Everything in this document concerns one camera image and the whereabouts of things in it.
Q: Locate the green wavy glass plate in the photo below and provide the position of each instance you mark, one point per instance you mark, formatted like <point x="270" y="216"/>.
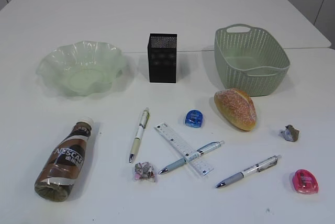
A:
<point x="82" y="68"/>

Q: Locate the Nescafe coffee bottle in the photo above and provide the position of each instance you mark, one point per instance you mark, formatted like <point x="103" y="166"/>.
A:
<point x="59" y="174"/>

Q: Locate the black mesh pen holder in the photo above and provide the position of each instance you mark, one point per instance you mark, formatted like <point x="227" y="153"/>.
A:
<point x="162" y="56"/>

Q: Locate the sugared bread roll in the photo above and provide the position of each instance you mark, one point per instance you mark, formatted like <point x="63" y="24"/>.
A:
<point x="237" y="107"/>

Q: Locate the green plastic woven basket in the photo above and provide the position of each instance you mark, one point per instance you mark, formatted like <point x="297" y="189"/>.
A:
<point x="250" y="59"/>

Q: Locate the clear plastic ruler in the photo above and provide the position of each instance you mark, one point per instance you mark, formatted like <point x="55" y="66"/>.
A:
<point x="193" y="157"/>

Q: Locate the white pen grey grip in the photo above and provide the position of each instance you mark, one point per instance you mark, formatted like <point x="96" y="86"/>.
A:
<point x="259" y="167"/>

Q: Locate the crumpled colourful paper ball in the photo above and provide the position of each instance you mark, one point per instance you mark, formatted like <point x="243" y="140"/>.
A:
<point x="144" y="171"/>

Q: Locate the blue clear pen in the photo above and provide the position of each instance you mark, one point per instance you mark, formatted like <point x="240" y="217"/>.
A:
<point x="203" y="150"/>

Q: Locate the grey brown paper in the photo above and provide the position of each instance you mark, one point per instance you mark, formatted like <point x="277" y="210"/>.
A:
<point x="290" y="134"/>

